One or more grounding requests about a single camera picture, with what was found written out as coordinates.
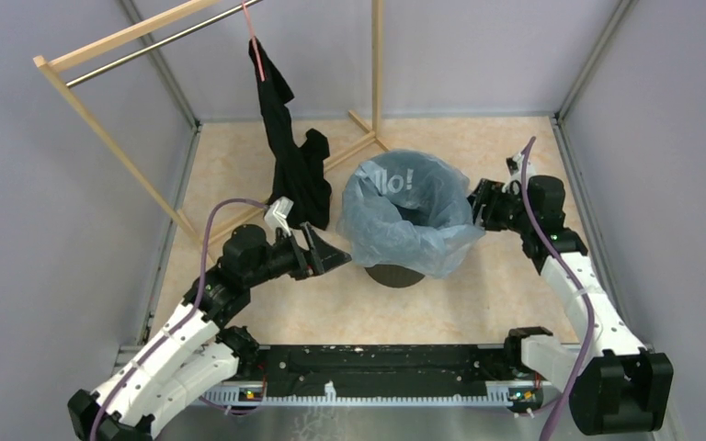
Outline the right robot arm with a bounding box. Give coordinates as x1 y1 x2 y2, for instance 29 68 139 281
469 175 674 435

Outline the blue plastic trash bag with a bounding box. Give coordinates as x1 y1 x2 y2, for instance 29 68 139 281
336 150 484 278

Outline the black trash bin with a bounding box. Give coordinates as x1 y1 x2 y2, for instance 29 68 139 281
364 264 426 288

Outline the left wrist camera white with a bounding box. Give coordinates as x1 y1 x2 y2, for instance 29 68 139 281
264 197 293 236

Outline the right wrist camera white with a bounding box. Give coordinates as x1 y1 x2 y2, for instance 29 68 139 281
505 153 524 192

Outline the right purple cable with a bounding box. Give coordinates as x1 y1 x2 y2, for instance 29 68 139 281
518 136 598 441

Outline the wooden clothes rack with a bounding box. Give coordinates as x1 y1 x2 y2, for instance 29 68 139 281
33 0 391 263

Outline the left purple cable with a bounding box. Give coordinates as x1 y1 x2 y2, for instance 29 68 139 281
87 198 269 441

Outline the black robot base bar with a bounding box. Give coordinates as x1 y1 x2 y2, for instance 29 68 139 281
205 345 544 407

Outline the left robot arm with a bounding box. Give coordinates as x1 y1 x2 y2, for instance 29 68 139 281
67 223 351 440

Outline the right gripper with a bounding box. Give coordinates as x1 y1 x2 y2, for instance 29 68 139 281
450 178 534 236

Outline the pink clothes hanger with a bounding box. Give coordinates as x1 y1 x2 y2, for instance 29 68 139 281
241 1 266 83

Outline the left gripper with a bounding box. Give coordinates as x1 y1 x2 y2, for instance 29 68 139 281
245 220 351 288

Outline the purple cable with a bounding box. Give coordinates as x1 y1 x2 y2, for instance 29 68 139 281
87 198 269 441
518 136 598 441

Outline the black garment on hanger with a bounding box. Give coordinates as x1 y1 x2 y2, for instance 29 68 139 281
248 40 333 230

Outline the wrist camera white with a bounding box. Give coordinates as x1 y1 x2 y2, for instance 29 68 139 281
505 153 524 192
264 197 293 236

